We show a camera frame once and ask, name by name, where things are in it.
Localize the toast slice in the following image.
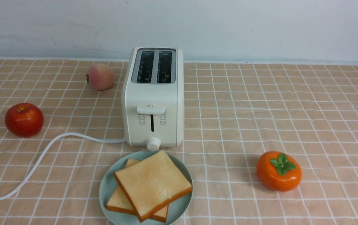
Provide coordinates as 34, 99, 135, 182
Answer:
114, 150, 193, 222
107, 160, 173, 222

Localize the orange persimmon with green leaves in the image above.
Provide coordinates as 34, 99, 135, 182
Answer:
256, 151, 303, 192

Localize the beige checkered tablecloth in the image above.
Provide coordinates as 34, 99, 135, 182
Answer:
0, 59, 358, 225

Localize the white two-slot toaster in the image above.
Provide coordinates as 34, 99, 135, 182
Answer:
121, 47, 184, 151

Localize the white power cable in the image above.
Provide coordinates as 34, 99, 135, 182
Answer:
0, 132, 125, 200

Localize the pink peach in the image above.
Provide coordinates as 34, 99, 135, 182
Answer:
86, 63, 116, 91

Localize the red apple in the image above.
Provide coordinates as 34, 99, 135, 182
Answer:
4, 102, 44, 138

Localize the light blue round plate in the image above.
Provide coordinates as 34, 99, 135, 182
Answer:
99, 151, 193, 225

